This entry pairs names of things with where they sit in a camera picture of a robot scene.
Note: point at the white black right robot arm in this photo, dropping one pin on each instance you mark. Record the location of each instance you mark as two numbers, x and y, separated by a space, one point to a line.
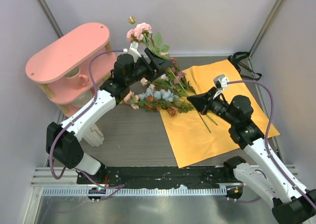
290 201

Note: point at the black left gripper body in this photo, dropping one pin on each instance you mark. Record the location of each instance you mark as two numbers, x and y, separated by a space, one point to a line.
142 69

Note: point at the mauve rose flower stem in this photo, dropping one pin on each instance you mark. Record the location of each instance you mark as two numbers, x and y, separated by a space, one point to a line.
178 78

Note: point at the white ribbed ceramic vase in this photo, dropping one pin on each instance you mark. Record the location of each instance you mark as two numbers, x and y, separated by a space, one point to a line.
94 136

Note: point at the orange yellow wrapping paper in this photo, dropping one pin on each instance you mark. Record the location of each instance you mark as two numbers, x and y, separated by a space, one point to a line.
194 138

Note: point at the rust brown rose stem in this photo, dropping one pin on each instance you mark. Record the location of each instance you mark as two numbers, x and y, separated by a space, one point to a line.
174 107

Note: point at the pink mug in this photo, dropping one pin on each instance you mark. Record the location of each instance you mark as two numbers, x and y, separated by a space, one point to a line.
75 79

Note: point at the blue flower stem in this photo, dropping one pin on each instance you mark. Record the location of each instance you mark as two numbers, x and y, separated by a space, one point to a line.
157 94

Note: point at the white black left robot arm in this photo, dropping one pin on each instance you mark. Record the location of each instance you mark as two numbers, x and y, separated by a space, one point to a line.
63 140

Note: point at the pink rose flower stem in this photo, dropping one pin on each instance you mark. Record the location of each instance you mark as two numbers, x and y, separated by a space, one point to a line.
142 33

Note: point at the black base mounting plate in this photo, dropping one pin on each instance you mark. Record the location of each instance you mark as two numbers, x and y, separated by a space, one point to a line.
164 177

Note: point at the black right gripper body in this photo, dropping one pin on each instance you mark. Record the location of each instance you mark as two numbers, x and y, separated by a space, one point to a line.
219 107

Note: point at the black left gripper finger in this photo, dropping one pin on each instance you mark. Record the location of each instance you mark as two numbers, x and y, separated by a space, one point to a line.
161 69
156 60

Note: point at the white slotted cable duct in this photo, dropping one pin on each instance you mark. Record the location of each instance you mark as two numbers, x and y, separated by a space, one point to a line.
96 191

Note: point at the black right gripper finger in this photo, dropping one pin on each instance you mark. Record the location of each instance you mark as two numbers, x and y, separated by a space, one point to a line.
199 99
200 107

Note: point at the pink three-tier shelf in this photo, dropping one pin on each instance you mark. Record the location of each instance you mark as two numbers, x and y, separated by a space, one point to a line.
86 46

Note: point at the beige bowl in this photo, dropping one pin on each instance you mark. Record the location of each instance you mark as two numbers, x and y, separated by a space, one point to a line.
83 99

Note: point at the peach rose flower stem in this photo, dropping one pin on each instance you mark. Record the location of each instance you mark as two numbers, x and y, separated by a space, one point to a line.
164 83

